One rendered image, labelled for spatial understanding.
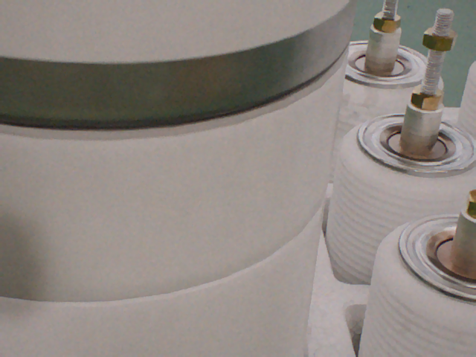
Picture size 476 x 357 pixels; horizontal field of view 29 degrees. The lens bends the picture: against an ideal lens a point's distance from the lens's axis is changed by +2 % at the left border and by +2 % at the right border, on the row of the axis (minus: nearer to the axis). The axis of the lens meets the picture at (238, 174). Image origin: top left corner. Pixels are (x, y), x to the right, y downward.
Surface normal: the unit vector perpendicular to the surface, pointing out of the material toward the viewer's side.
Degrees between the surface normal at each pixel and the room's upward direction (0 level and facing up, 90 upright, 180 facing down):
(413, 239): 4
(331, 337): 0
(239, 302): 90
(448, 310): 43
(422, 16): 0
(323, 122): 90
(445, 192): 57
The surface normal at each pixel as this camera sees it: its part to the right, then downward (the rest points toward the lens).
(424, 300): -0.38, -0.38
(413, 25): 0.07, -0.85
